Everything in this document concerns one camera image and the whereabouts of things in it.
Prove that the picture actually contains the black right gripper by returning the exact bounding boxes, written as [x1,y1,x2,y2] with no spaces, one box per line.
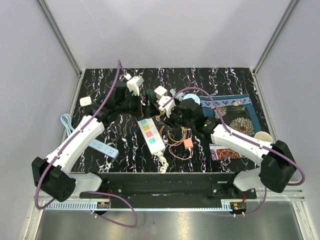
[159,105,195,132]

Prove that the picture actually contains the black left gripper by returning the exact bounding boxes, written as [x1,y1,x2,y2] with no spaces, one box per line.
[116,91,161,119]

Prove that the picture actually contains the white multicolour power strip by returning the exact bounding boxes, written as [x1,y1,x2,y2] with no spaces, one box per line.
[137,118,166,155]

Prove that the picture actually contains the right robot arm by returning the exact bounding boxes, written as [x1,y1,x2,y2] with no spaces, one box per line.
[161,98,298,199]

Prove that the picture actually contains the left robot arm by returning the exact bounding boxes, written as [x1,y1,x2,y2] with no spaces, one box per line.
[31,83,143,202]

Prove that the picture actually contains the round light blue socket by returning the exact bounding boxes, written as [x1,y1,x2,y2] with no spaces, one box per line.
[183,93,201,105]

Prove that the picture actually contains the pink USB charger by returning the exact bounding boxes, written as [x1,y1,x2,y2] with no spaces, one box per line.
[183,138,194,149]

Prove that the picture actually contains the white cube socket adapter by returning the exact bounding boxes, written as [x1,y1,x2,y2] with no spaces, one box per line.
[154,86,168,100]

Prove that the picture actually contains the dark floral square plate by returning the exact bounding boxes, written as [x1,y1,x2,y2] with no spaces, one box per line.
[219,105,255,137]

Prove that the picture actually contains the blue patterned placemat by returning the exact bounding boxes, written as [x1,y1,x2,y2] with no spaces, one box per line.
[198,93,258,161]

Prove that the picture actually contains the light blue power strip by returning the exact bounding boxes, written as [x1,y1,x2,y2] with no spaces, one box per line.
[89,139,119,159]

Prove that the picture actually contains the white paper cup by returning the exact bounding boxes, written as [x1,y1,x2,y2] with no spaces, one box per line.
[254,131,273,143]

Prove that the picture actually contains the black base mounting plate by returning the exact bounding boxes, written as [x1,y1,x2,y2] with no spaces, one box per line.
[79,172,258,201]

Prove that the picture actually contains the yellow charging cable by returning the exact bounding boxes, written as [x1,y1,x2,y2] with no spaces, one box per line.
[158,124,198,147]

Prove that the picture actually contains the light blue coiled cord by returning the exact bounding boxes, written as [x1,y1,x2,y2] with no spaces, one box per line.
[169,89,186,101]

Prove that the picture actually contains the pink charging cable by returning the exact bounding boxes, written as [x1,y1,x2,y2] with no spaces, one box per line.
[164,124,195,161]

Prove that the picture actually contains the white wall charger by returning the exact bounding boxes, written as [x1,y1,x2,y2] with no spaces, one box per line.
[79,96,92,107]

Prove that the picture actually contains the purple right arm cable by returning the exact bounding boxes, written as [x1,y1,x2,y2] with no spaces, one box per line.
[162,87,306,216]

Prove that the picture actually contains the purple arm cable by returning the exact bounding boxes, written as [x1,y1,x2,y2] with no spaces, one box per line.
[162,87,306,216]
[34,59,138,228]

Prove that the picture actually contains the light blue cable loop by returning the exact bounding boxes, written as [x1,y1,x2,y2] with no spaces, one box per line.
[60,113,76,133]

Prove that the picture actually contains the white power strip cord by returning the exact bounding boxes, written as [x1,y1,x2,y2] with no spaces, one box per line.
[156,151,169,174]

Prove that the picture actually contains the aluminium frame post left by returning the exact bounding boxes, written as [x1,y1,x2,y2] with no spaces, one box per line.
[36,0,82,76]

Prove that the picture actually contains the aluminium frame post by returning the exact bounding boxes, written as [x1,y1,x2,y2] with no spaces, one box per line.
[36,0,82,76]
[252,0,300,74]

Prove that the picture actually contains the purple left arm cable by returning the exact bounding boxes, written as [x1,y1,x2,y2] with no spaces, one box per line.
[34,59,138,228]

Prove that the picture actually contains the aluminium frame post right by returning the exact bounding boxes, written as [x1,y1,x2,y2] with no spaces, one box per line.
[252,0,300,74]

